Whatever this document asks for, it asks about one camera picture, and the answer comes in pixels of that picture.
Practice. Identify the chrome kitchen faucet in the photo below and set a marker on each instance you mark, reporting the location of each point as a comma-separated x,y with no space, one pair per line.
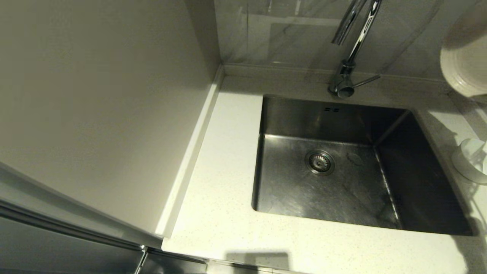
344,82

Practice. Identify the beige tall cabinet side panel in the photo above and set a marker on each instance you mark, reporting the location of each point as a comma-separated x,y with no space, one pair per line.
95,114

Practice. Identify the beige round plate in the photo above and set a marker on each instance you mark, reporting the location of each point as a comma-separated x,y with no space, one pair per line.
466,61

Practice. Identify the grey under-counter cabinet front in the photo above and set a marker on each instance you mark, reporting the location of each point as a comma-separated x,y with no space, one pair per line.
171,264

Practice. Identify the grey tall cabinet door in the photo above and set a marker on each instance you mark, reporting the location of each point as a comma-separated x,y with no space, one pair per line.
57,255

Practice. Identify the white bowl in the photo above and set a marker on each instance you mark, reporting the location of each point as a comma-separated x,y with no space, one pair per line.
470,160

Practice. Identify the round metal drain strainer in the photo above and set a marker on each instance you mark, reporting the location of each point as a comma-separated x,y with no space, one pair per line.
319,162

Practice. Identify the stainless steel sink basin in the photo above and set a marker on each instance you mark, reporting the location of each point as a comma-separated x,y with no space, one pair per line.
289,190

